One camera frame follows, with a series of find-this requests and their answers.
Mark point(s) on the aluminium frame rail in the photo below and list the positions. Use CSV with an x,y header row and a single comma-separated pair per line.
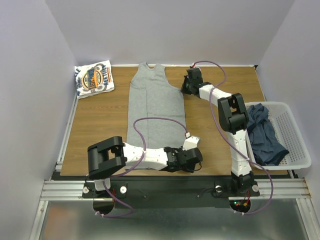
x,y
280,212

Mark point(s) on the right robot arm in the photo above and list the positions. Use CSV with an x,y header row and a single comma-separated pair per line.
x,y
231,123

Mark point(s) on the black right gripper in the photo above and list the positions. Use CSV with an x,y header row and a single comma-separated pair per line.
x,y
185,87

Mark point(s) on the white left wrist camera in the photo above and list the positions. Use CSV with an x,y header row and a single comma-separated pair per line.
x,y
190,142

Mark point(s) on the grey tank top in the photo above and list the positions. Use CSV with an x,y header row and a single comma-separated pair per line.
x,y
151,95

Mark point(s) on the folded white printed tank top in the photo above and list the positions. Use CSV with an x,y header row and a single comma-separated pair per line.
x,y
93,79

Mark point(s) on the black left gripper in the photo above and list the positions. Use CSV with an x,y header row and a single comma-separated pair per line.
x,y
189,169

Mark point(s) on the navy blue tank top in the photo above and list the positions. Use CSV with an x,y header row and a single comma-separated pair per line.
x,y
266,148

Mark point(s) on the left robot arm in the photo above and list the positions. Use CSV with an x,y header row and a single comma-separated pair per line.
x,y
111,155

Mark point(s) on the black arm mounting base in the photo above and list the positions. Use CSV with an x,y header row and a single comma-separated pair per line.
x,y
165,192

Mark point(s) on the white plastic laundry basket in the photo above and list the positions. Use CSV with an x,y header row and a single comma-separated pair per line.
x,y
289,136

